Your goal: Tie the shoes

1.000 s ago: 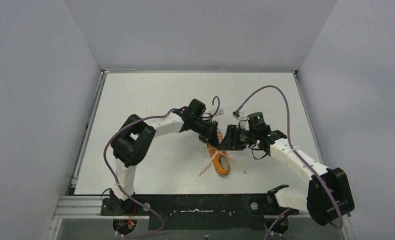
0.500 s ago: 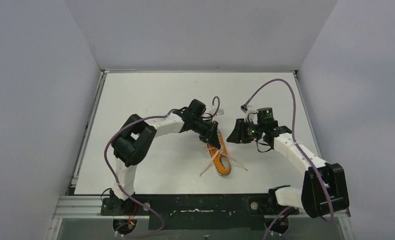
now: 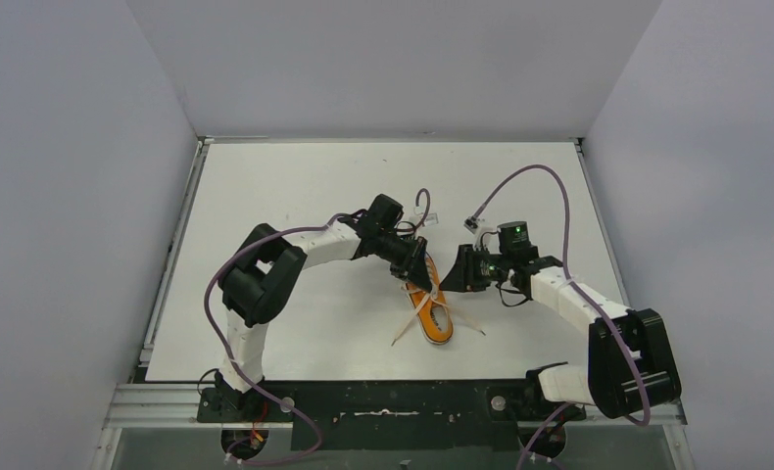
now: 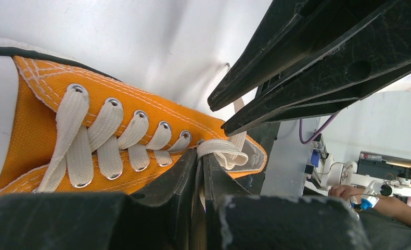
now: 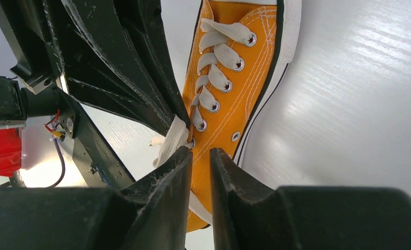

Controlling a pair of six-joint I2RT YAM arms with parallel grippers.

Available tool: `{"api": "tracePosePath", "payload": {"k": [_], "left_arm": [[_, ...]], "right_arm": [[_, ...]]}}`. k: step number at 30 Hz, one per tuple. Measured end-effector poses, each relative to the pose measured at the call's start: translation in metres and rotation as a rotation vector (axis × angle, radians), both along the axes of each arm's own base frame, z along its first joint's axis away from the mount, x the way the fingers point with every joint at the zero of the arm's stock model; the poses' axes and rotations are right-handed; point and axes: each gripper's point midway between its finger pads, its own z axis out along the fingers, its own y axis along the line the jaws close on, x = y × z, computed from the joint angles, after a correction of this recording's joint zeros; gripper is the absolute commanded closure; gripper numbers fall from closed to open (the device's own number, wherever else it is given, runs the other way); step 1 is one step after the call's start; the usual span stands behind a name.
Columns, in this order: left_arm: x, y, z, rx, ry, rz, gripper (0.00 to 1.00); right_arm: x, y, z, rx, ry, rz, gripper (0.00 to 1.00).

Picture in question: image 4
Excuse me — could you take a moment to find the cream shoelace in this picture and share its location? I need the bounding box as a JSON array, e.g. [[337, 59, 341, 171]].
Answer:
[[33, 64, 249, 250]]

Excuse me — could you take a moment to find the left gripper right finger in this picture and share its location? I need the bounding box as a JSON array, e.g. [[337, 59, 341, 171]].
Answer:
[[202, 154, 371, 249]]

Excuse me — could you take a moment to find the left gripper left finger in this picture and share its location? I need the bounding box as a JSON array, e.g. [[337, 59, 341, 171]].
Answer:
[[0, 149, 197, 249]]

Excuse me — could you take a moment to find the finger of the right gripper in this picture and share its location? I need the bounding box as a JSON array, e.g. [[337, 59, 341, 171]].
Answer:
[[207, 1, 396, 111], [222, 3, 411, 136]]

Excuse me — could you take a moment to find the person forearm in background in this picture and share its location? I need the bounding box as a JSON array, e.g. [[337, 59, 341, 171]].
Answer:
[[328, 185, 411, 227]]

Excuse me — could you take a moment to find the orange canvas sneaker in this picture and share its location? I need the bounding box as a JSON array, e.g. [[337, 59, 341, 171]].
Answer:
[[0, 38, 265, 197]]

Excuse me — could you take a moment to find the white background robot equipment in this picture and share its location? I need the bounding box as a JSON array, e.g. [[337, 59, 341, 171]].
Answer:
[[304, 134, 411, 210]]

